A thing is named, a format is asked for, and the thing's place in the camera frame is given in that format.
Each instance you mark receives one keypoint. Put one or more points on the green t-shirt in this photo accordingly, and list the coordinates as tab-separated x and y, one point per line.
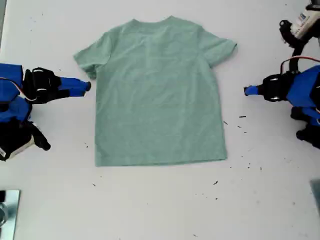
160	100

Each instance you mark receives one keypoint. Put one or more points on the black clamp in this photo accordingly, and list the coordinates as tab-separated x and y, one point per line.
2	196

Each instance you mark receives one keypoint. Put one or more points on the black camera stalk arm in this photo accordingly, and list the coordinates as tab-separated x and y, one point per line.
295	57

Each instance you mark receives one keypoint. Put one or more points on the steel post plate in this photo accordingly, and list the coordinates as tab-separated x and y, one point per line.
11	215

